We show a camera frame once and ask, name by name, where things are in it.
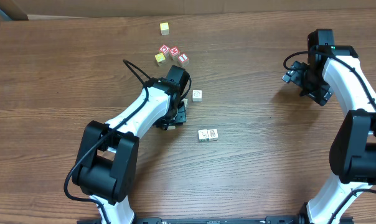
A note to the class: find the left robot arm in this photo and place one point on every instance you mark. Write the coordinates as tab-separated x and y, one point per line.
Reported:
106	161

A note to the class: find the red letter I block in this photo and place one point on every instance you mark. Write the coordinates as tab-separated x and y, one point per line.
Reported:
183	60

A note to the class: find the blue edged wooden block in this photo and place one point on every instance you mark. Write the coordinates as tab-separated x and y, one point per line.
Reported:
185	101

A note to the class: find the green letter B block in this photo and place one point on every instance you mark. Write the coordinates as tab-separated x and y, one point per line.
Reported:
212	134

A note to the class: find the beige picture wooden block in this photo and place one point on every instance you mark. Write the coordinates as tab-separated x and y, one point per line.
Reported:
197	95

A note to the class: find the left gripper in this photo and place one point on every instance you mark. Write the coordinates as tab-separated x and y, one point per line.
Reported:
176	117

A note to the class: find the red letter O block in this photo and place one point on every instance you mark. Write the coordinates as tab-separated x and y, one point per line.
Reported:
165	50

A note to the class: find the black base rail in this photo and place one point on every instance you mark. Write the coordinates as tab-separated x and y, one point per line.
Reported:
213	220

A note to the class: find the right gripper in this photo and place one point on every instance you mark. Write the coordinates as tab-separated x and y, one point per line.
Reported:
314	92

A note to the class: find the far yellow wooden block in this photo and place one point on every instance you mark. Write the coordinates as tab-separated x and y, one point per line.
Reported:
164	28

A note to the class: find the yellow block near red blocks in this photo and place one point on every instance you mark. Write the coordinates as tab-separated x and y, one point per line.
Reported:
160	59

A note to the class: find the red letter M block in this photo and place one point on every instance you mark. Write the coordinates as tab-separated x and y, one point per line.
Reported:
174	52

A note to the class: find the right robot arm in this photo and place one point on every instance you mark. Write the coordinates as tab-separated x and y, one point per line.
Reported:
334	70

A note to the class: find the cardboard box back edge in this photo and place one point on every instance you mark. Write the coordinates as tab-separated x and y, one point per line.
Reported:
22	9

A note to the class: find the beige drawing wooden block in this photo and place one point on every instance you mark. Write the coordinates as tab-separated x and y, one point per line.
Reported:
203	135

